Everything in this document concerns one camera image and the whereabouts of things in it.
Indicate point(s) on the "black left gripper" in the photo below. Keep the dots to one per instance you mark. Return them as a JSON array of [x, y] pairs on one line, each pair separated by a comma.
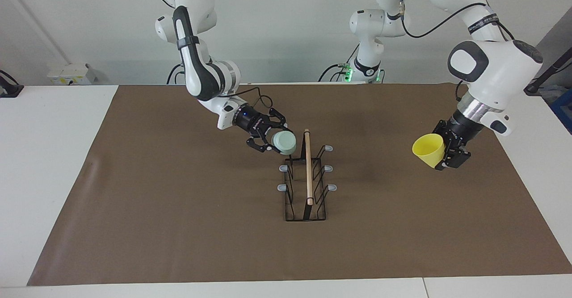
[[460, 135]]

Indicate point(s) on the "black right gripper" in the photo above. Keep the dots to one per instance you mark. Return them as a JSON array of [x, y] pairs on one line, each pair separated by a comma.
[[250, 121]]

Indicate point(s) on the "pale green plastic cup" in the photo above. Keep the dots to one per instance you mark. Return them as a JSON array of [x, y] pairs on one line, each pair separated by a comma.
[[284, 142]]

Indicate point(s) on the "yellow plastic cup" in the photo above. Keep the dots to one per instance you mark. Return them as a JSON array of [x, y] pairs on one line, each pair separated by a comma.
[[428, 150]]

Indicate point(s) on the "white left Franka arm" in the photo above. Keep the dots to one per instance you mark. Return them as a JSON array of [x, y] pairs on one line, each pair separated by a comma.
[[496, 70]]

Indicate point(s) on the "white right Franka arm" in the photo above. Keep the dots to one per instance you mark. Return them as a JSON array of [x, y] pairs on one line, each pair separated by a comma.
[[201, 74]]

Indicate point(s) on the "blue box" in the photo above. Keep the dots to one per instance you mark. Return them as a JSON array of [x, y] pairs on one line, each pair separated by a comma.
[[564, 110]]

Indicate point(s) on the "black stand pole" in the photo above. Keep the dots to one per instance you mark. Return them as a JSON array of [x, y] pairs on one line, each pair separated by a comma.
[[547, 72]]

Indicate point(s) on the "brown table mat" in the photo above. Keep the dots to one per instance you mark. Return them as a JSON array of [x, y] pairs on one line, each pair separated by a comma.
[[178, 235]]

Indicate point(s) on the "white electrical box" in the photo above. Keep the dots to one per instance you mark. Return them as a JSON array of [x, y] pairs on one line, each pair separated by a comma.
[[71, 74]]

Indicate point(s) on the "black table clamp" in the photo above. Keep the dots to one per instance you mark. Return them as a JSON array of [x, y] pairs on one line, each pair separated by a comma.
[[9, 88]]

